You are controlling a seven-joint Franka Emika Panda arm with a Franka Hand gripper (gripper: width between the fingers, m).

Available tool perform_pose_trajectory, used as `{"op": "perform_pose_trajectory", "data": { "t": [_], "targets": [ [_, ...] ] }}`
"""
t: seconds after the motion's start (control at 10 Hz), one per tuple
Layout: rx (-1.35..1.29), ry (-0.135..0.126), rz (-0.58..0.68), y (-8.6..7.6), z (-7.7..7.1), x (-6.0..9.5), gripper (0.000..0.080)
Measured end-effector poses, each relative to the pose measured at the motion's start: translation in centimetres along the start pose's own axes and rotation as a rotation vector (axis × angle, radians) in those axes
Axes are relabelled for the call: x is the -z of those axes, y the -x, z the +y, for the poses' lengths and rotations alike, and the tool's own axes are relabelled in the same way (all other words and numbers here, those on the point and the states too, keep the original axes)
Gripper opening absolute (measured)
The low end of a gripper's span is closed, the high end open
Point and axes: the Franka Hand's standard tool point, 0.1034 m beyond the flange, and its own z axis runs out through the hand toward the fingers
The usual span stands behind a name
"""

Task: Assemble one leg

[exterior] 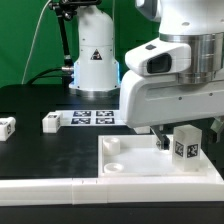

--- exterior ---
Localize white tag base sheet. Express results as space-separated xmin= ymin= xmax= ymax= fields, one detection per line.
xmin=60 ymin=110 xmax=124 ymax=126

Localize black camera stand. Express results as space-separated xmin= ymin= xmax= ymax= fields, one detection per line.
xmin=48 ymin=0 xmax=102 ymax=67

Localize white L-shaped obstacle fence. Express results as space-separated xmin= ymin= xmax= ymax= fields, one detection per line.
xmin=0 ymin=177 xmax=224 ymax=206

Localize white square table top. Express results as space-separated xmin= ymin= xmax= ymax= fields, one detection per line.
xmin=98 ymin=135 xmax=224 ymax=184

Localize black cables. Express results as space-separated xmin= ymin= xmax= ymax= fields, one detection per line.
xmin=26 ymin=68 xmax=75 ymax=86

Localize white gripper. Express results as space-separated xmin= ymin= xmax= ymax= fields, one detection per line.
xmin=119 ymin=71 xmax=224 ymax=150

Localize white cable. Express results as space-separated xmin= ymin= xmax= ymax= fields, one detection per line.
xmin=21 ymin=0 xmax=54 ymax=85

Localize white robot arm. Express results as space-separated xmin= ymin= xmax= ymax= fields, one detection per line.
xmin=119 ymin=0 xmax=224 ymax=149

